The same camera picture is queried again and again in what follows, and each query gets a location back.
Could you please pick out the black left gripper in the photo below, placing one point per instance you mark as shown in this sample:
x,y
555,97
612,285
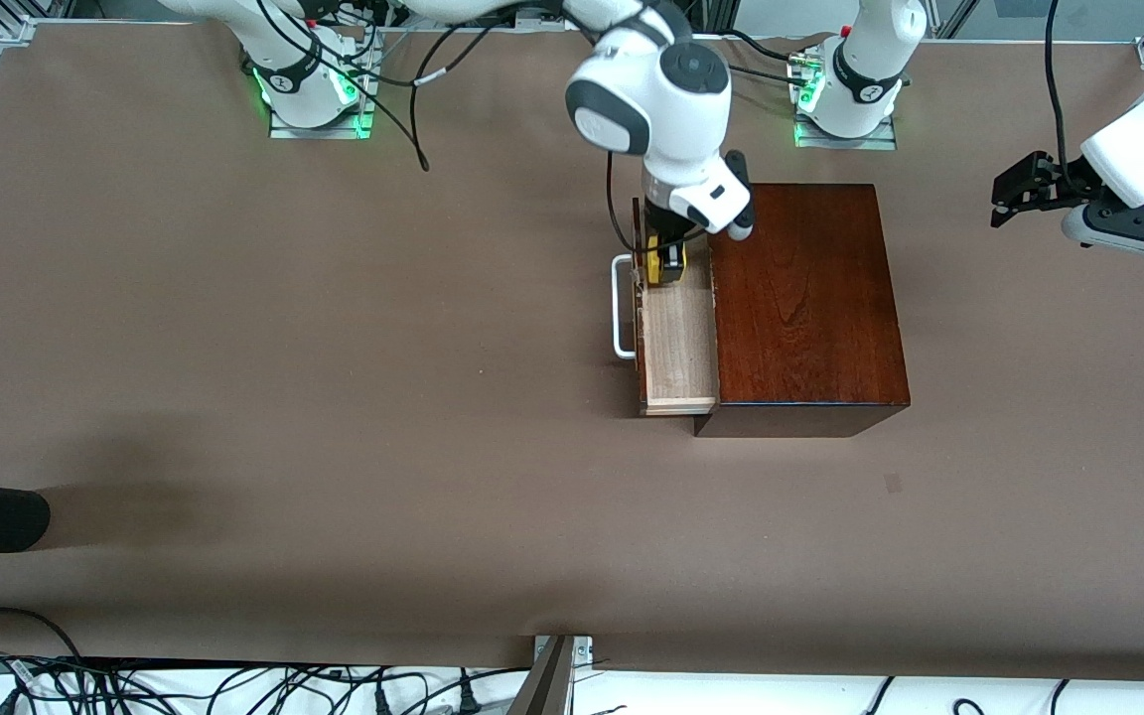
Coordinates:
x,y
1057,183

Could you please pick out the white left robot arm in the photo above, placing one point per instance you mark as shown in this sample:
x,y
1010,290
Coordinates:
x,y
870,60

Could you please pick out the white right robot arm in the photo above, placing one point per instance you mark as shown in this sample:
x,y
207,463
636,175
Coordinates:
x,y
651,89

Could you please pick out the yellow block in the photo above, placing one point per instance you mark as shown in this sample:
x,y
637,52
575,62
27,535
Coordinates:
x,y
653,268

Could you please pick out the brown paper table cover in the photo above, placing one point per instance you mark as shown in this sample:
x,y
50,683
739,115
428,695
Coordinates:
x,y
334,397

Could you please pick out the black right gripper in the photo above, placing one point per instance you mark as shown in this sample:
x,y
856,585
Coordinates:
x,y
660,222

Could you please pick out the black power plug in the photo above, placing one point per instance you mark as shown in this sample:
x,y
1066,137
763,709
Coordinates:
x,y
468,700

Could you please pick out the dark brown wooden cabinet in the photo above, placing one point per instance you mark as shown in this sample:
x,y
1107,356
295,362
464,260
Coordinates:
x,y
810,298

